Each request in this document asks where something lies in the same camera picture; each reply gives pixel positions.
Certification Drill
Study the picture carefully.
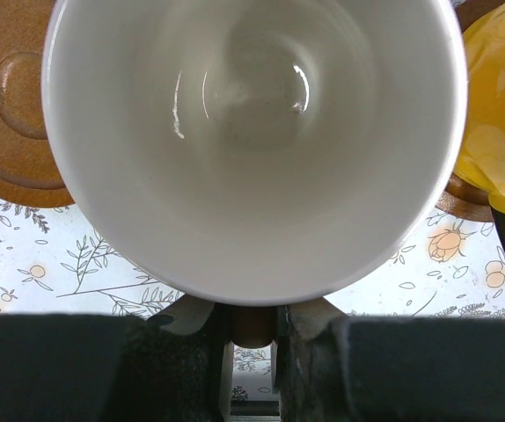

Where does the black plastic tray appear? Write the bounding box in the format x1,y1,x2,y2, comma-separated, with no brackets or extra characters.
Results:
230,400,282,422

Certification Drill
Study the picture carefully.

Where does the pink ceramic mug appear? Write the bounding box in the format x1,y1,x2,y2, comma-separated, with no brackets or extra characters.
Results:
41,1,467,307

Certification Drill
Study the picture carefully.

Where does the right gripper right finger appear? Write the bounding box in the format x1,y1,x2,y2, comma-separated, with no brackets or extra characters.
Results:
274,298,505,421

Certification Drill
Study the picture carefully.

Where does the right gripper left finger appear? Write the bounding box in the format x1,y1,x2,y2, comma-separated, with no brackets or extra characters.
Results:
0,295,229,421

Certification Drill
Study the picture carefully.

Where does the small brown wooden coaster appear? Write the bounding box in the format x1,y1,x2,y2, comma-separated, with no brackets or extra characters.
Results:
0,0,73,207

